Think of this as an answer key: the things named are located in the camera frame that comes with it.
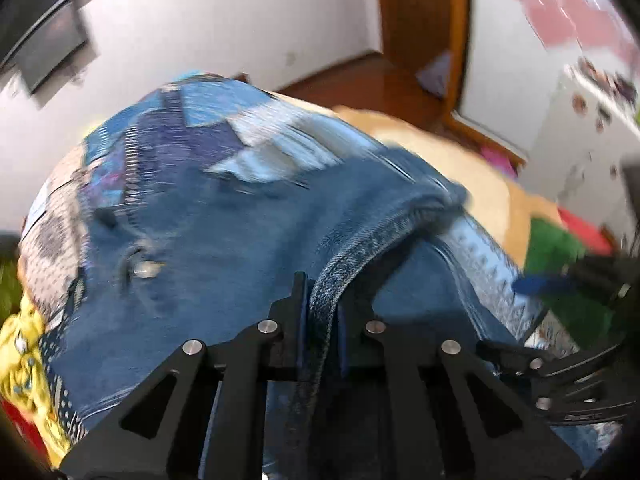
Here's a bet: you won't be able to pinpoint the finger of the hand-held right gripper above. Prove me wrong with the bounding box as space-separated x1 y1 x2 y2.
477 341 637 426
513 254 632 306

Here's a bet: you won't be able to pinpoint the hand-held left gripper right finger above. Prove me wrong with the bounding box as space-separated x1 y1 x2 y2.
335 304 582 480

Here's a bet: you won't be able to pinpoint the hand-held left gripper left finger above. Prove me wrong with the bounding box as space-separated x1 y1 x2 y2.
60 272 309 480

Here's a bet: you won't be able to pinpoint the blue denim jeans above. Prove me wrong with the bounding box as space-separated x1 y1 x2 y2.
50 145 603 480

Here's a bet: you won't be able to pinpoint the green cloth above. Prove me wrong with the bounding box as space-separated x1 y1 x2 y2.
521 216 622 352

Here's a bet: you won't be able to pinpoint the red cloth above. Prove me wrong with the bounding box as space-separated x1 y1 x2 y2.
556 206 615 257

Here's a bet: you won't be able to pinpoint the tan bed sheet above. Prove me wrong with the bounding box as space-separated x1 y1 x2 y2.
331 104 565 267

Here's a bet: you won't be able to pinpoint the white cabinet with stickers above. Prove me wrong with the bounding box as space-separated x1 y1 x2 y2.
519 57 640 242

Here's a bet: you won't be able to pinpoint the blue patchwork printed blanket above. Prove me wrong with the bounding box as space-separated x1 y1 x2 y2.
19 72 583 443

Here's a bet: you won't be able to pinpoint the purple cloth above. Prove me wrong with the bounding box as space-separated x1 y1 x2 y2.
415 51 454 99

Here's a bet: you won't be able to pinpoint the yellow patterned cloth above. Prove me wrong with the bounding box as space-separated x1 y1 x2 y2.
0 297 76 467

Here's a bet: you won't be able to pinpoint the red fabric item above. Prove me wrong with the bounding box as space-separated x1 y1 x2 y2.
0 399 47 462

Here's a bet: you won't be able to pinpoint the pink wall decoration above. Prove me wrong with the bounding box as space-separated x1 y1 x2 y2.
474 0 638 63

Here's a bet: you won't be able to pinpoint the wooden door frame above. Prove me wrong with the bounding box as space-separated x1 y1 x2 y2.
374 0 529 172

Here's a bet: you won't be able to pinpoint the black wall television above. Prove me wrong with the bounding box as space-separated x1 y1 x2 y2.
0 0 110 97

